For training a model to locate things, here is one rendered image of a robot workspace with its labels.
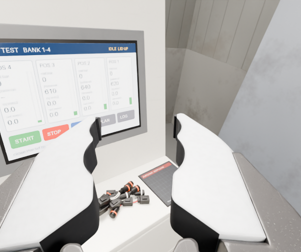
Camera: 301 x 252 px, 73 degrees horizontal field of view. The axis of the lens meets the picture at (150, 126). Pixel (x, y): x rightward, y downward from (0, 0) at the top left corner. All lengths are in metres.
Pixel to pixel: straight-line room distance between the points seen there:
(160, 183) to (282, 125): 1.16
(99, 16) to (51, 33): 0.14
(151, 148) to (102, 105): 0.28
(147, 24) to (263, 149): 1.35
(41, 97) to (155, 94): 0.38
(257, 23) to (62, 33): 1.81
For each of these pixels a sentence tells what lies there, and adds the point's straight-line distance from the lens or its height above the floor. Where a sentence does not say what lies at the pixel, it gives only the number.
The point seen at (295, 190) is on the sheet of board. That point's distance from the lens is 1.74.
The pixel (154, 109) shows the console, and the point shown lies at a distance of 0.76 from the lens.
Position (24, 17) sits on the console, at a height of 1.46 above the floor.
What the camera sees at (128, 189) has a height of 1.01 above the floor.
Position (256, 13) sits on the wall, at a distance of 2.19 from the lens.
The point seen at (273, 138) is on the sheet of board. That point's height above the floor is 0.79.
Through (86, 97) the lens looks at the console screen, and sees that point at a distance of 0.62.
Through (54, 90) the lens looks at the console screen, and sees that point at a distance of 0.59.
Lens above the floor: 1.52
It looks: 31 degrees down
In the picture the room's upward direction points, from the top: 8 degrees clockwise
